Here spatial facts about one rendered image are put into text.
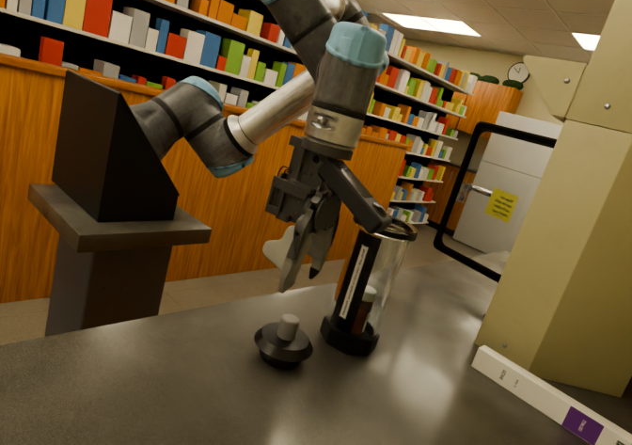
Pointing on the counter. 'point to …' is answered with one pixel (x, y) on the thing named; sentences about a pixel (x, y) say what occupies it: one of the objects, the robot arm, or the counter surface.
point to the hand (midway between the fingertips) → (303, 280)
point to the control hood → (556, 82)
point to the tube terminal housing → (578, 236)
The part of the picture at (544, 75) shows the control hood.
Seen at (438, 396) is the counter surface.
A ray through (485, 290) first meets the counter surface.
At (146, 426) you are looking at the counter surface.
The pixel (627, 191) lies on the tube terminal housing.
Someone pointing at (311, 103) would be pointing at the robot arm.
